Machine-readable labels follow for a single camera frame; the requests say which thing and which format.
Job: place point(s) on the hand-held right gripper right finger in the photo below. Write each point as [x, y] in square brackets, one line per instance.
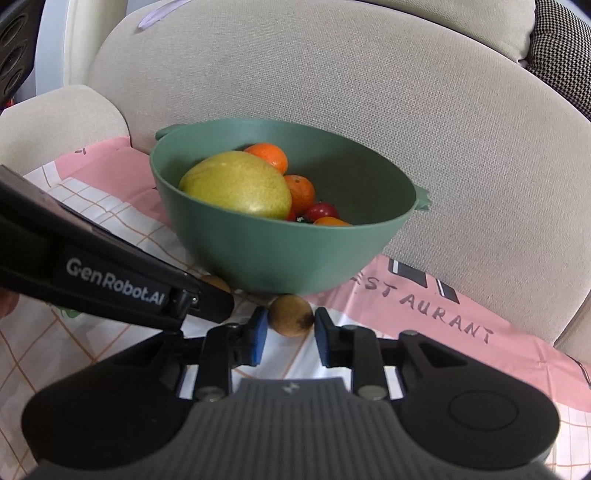
[323, 341]

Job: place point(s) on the brown longan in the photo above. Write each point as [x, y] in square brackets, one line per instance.
[291, 316]
[217, 282]

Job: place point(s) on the black device with round holes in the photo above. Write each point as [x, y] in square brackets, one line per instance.
[14, 55]

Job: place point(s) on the beige sofa backrest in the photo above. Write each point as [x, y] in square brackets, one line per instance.
[461, 23]

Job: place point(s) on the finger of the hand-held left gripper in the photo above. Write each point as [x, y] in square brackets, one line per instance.
[212, 302]

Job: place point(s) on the person's left hand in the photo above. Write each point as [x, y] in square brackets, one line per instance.
[7, 304]

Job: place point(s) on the white furniture panel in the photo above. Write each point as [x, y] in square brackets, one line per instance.
[78, 41]

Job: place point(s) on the orange tangerine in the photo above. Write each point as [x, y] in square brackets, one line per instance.
[301, 194]
[270, 157]
[332, 221]

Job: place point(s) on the beige sofa back cushion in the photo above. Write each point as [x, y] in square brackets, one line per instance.
[369, 92]

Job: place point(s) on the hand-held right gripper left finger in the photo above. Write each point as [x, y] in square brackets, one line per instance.
[258, 339]

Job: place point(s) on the black and white checked pillow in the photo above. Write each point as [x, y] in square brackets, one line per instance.
[563, 50]

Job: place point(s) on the beige sofa armrest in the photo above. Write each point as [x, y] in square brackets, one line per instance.
[60, 120]

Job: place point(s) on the pale purple fabric label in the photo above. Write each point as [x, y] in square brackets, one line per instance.
[154, 14]

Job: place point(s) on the large yellow-green pear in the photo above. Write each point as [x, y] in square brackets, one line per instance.
[235, 184]

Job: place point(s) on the green colander bowl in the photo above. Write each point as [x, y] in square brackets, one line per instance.
[277, 258]

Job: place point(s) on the pink and white printed cloth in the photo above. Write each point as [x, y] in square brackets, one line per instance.
[531, 360]

